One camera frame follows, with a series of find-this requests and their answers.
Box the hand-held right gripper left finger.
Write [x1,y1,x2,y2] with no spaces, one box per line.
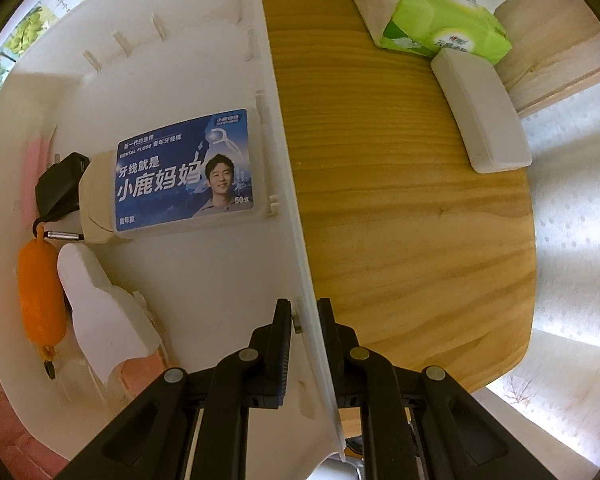
[70,298,293,480]

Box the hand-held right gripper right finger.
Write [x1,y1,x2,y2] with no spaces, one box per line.
[316,298,546,480]

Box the white curved plastic object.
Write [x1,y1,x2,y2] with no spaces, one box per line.
[56,242,163,386]

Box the clear box with blue label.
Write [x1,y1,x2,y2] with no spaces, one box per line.
[112,108,271,238]

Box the orange round toy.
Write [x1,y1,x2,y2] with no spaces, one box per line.
[17,224,70,380]

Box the black power adapter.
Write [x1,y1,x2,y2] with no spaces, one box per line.
[34,151,92,221]

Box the white plastic bin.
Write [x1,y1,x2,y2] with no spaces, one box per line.
[0,0,348,480]

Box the white oblong case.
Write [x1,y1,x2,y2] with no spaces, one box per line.
[430,48,533,175]

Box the person's pink clothing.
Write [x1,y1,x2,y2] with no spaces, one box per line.
[0,375,68,480]

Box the green tissue pack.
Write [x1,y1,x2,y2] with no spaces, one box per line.
[351,0,518,66]

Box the light wooden panel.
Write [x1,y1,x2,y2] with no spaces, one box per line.
[490,0,600,116]

